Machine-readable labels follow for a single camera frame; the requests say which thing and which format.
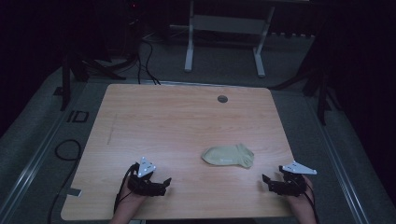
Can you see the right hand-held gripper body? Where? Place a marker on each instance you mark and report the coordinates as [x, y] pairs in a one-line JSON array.
[[289, 188]]

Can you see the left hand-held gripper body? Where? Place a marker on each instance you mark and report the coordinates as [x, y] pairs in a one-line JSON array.
[[146, 188]]

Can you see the person's left hand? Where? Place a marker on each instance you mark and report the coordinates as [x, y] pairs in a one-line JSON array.
[[132, 200]]

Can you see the person's right hand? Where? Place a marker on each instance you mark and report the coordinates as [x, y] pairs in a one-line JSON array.
[[302, 202]]

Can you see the black metal stand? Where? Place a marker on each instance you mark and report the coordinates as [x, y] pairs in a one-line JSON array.
[[66, 84], [322, 96]]

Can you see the metal floor rail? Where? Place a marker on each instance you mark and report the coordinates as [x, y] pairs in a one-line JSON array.
[[31, 169], [342, 180]]

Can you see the white metal desk frame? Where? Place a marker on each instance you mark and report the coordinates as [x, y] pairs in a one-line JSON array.
[[224, 24]]

